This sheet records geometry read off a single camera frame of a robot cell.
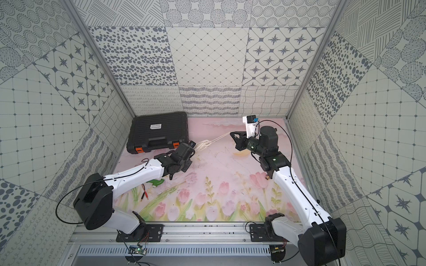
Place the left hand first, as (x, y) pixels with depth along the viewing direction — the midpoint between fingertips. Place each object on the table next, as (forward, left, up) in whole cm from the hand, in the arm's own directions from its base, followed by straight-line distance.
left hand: (182, 155), depth 87 cm
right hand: (+1, -25, +17) cm, 31 cm away
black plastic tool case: (+21, +21, -5) cm, 30 cm away
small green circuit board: (-41, +13, -13) cm, 45 cm away
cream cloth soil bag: (0, -12, +10) cm, 15 cm away
